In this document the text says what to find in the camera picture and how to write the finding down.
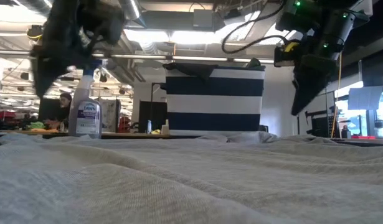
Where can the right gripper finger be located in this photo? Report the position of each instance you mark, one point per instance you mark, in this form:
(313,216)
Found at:
(306,93)

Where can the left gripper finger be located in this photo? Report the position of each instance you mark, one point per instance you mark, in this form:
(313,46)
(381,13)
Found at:
(45,84)

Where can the grey knit shirt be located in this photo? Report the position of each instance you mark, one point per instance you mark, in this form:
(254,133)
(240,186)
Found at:
(178,180)

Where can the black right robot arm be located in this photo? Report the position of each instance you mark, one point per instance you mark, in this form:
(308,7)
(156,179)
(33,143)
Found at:
(343,18)

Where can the navy white striped laundry bin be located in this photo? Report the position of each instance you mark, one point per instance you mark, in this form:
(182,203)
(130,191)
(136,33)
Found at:
(210,104)

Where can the white board panel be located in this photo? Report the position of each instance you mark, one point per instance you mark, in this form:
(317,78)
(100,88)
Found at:
(322,105)

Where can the black monitor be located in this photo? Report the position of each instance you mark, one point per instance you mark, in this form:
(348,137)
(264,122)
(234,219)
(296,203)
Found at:
(49,109)

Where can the person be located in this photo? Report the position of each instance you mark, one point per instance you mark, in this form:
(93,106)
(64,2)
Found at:
(65,101)

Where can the bright green cloth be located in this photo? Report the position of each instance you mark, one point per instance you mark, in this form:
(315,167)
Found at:
(37,125)

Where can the red storage box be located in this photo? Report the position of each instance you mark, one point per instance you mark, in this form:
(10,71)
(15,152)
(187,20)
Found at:
(6,115)

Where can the clear spray bottle blue trigger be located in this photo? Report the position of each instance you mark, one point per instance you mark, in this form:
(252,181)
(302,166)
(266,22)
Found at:
(85,118)

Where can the dark bottle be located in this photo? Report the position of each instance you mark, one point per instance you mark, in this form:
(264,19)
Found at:
(346,133)

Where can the white paper sheet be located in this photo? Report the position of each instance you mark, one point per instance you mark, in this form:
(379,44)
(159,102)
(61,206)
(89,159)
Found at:
(365,98)

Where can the red tray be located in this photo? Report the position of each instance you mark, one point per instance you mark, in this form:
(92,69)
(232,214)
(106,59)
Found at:
(362,137)

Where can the patterned board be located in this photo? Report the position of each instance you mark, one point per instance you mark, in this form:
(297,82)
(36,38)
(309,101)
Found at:
(110,113)

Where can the red object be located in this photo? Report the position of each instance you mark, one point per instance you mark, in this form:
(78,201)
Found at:
(124,124)

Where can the light wooden desk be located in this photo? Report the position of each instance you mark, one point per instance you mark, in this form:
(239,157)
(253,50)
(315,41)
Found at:
(132,135)

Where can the dark partition panel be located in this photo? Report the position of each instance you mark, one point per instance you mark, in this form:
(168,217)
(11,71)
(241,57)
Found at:
(157,110)

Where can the small clear bottle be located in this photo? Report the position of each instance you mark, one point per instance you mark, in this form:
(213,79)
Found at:
(149,127)

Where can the black garment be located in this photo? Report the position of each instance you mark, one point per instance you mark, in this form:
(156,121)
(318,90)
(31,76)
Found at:
(194,70)

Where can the grey ceiling box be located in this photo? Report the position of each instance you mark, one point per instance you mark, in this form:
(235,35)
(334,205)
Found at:
(203,18)

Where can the small yellowish bottle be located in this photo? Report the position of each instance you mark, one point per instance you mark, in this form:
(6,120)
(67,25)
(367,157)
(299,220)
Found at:
(165,129)

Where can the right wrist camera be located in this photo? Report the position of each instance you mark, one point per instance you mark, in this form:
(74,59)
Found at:
(287,54)

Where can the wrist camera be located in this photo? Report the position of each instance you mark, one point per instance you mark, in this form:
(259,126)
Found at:
(287,54)
(107,21)

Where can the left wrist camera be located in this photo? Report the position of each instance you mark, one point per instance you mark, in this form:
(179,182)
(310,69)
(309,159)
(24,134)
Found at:
(107,21)

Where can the silver round ceiling duct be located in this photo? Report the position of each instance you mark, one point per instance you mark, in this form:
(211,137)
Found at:
(132,7)

